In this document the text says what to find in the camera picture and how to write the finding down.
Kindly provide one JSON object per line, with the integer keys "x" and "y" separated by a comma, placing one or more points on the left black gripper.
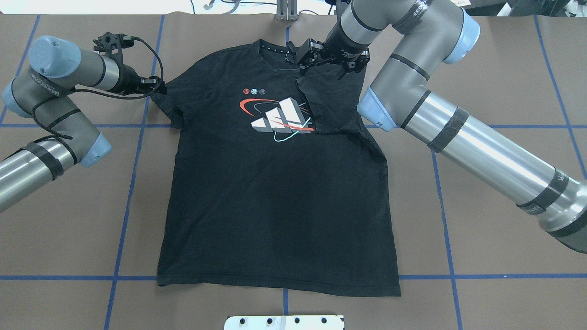
{"x": 128, "y": 80}

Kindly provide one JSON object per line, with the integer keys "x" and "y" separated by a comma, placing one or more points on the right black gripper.
{"x": 347, "y": 46}

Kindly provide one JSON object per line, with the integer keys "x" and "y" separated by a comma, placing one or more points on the black graphic t-shirt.
{"x": 277, "y": 182}

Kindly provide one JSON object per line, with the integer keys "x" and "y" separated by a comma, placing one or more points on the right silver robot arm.
{"x": 434, "y": 32}

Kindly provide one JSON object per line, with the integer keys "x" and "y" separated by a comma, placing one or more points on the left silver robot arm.
{"x": 57, "y": 69}

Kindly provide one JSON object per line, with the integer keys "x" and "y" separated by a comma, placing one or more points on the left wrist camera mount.
{"x": 111, "y": 45}

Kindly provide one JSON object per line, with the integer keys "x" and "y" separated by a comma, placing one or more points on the white camera stand base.
{"x": 285, "y": 322}

